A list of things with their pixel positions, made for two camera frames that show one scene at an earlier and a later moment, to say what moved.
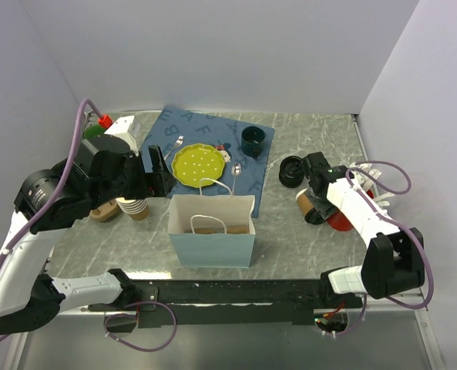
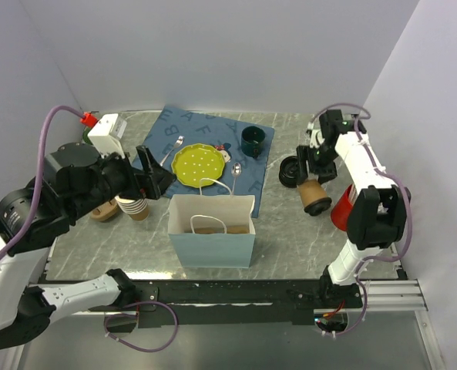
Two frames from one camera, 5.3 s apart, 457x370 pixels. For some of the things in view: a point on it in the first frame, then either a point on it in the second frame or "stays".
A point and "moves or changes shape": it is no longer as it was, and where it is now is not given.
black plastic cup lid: [313, 216] moves or changes shape
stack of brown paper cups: [138, 210] stays
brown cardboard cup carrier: [220, 230] stays
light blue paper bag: [212, 230] stays
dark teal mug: [252, 140] stays
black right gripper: [324, 210] -> [327, 173]
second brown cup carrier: [105, 210] stays
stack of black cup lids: [291, 171] stays
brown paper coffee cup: [304, 201] moves or changes shape
